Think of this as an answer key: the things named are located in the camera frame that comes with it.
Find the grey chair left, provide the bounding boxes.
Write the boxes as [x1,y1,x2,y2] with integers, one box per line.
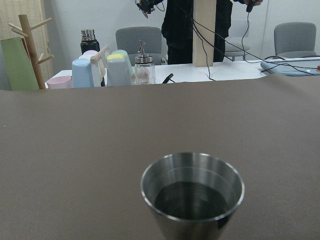
[115,26,167,66]

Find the green board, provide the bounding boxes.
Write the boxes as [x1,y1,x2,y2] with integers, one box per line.
[0,36,39,91]

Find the pink cup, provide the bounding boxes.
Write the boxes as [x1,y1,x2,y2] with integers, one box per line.
[46,76,72,89]

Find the grey chair right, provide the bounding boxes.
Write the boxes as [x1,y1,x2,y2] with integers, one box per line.
[273,22,317,58]

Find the grey yellow cup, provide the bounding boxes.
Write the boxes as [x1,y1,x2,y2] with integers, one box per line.
[106,53,132,87]

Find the wooden plank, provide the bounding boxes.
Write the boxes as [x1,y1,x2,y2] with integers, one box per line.
[192,0,217,67]

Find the person in black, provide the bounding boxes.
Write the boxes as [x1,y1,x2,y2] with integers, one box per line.
[134,0,265,65]

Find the grey chair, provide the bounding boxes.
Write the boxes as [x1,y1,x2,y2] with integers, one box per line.
[115,26,167,66]
[273,22,317,58]

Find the blue cup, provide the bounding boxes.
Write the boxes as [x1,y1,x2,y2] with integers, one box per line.
[71,58,94,88]

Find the wooden mug tree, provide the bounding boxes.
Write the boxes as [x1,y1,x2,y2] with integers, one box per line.
[8,14,54,90]

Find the black thermos bottle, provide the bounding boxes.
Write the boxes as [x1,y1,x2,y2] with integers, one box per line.
[80,29,101,55]

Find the glass oil dispenser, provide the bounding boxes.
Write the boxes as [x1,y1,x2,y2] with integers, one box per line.
[134,40,156,85]

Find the steel double jigger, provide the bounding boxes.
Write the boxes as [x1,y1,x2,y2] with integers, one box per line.
[140,152,245,240]

